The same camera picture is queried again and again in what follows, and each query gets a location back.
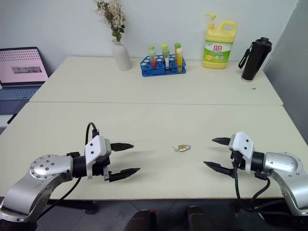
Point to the yellow detergent pump bottle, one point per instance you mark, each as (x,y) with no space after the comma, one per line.
(217,48)

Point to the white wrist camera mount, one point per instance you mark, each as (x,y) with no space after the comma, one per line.
(243,144)
(95,148)

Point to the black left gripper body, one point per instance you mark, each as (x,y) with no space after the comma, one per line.
(99,168)

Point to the green-capped tube with white label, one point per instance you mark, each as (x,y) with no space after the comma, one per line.
(166,61)

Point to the yellow-capped tube with orange liquid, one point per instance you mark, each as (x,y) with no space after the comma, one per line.
(179,60)

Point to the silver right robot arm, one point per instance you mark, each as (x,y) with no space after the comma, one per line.
(286,166)

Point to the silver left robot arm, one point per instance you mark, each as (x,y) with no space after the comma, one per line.
(48,168)

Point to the open laptop with pink screen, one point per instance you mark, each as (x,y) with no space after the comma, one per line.
(21,69)

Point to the green-capped tube with red liquid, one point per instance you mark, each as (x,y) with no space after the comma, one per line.
(152,60)

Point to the green-capped test tube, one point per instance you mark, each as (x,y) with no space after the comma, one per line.
(150,46)
(164,46)
(177,45)

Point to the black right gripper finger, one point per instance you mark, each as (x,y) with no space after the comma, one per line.
(220,168)
(223,141)

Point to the black table base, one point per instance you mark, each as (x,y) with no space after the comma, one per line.
(79,207)

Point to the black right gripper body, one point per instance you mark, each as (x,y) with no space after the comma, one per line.
(237,160)

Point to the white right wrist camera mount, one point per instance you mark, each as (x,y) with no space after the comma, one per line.
(243,144)

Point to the small brass padlock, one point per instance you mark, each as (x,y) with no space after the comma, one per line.
(183,148)

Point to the blue test tube rack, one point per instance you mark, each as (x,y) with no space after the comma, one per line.
(163,71)

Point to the white ceramic vase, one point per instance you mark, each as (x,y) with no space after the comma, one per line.
(122,56)

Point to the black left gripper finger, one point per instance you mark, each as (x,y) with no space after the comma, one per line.
(121,146)
(122,174)

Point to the dried flower bouquet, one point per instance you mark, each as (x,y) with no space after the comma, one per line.
(111,14)

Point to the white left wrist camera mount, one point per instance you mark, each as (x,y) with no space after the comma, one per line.
(95,148)

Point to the dark rounded shape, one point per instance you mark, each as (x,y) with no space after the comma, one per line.
(142,220)
(198,219)

